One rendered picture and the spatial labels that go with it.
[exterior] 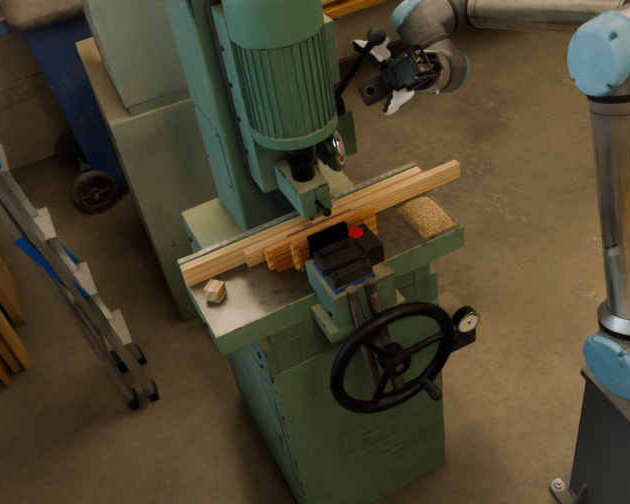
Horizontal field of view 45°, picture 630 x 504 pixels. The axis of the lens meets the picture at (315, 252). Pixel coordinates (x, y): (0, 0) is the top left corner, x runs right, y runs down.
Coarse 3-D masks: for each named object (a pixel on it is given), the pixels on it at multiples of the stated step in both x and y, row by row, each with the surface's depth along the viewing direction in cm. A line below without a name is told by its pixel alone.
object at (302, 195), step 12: (276, 168) 168; (288, 168) 167; (288, 180) 164; (312, 180) 162; (324, 180) 162; (288, 192) 167; (300, 192) 160; (312, 192) 161; (324, 192) 162; (300, 204) 162; (312, 204) 163; (324, 204) 164
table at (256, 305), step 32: (384, 224) 175; (384, 256) 167; (416, 256) 169; (192, 288) 168; (256, 288) 165; (288, 288) 164; (224, 320) 159; (256, 320) 158; (288, 320) 162; (320, 320) 160; (224, 352) 159
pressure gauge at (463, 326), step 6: (468, 306) 181; (456, 312) 181; (462, 312) 180; (468, 312) 180; (474, 312) 180; (456, 318) 181; (462, 318) 179; (468, 318) 180; (474, 318) 182; (456, 324) 181; (462, 324) 181; (468, 324) 182; (474, 324) 183; (462, 330) 182; (468, 330) 183
